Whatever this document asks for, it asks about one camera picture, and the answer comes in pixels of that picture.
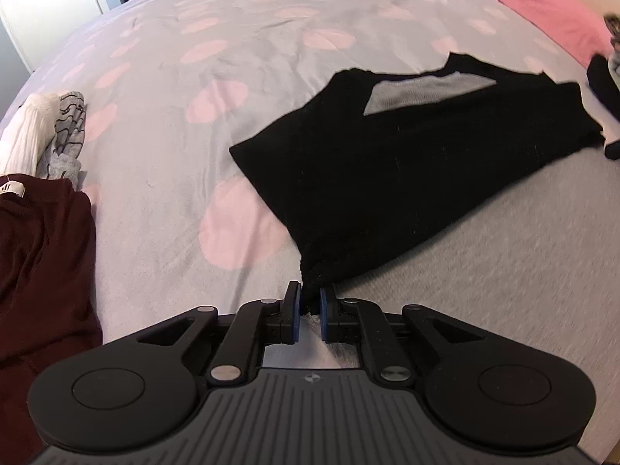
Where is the grey black raglan shirt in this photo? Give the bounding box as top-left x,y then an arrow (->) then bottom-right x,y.
228,51 -> 620,461

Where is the black folded garment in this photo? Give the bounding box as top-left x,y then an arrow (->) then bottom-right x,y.
586,53 -> 620,121

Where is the pink pillow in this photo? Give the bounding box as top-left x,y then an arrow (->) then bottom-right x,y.
498,0 -> 613,67

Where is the striped olive folded garment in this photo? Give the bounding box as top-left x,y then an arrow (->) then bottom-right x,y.
603,13 -> 620,53

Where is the maroon sweater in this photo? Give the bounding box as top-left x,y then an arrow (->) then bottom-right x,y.
1,173 -> 102,464

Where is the pink dotted bed sheet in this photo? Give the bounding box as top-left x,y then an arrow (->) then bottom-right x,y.
0,0 -> 620,344

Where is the grey checked garment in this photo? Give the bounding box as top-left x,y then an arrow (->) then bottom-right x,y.
36,91 -> 86,190

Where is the white knit garment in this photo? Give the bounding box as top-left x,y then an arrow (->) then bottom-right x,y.
0,93 -> 60,175

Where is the white door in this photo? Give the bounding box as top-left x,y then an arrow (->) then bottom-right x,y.
1,0 -> 109,71

